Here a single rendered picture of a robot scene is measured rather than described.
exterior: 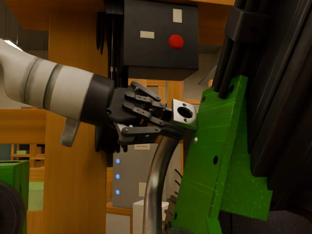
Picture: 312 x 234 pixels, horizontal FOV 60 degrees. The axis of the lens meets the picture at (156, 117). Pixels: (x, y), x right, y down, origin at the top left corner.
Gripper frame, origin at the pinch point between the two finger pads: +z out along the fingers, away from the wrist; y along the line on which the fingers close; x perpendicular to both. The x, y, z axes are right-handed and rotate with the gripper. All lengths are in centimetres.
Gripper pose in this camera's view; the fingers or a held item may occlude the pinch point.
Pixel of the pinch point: (173, 123)
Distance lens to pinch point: 43.5
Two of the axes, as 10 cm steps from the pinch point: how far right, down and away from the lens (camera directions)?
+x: -3.4, 7.2, 6.1
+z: 9.4, 2.8, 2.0
